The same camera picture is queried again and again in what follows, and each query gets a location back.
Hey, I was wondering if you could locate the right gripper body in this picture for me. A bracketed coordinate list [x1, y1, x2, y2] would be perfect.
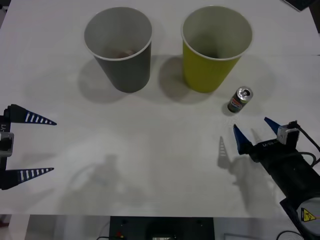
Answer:
[249, 138, 305, 175]

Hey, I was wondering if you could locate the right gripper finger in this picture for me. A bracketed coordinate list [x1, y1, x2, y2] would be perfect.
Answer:
[264, 116, 285, 137]
[232, 124, 254, 156]

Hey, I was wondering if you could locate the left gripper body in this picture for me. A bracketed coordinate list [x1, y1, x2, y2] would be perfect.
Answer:
[0, 107, 12, 173]

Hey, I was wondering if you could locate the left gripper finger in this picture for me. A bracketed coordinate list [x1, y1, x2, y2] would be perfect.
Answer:
[0, 167, 55, 191]
[3, 103, 58, 126]

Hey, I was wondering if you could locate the dark drink can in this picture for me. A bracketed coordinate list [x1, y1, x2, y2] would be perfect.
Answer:
[226, 86, 255, 114]

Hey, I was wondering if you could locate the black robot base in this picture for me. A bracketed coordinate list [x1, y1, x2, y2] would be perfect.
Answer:
[109, 216, 215, 240]

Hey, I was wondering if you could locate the yellow-green plastic waste bin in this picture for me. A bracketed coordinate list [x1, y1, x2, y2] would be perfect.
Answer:
[181, 5, 254, 94]

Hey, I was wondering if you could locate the grey plastic waste bin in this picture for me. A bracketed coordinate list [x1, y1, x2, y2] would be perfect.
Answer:
[83, 6, 153, 94]

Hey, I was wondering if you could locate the dark flat panel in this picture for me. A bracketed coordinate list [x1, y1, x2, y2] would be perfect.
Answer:
[281, 0, 320, 12]

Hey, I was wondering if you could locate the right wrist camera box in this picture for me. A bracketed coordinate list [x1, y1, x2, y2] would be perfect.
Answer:
[276, 120, 301, 151]

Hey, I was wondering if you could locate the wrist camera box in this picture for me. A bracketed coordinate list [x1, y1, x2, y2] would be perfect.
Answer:
[276, 120, 301, 151]
[0, 132, 15, 157]

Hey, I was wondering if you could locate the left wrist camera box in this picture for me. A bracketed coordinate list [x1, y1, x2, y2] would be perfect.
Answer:
[0, 132, 15, 157]

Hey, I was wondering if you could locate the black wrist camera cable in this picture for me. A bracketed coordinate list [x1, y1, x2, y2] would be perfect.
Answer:
[296, 123, 320, 173]

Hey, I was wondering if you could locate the black floor cable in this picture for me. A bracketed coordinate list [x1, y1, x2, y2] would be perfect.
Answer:
[275, 230, 305, 240]

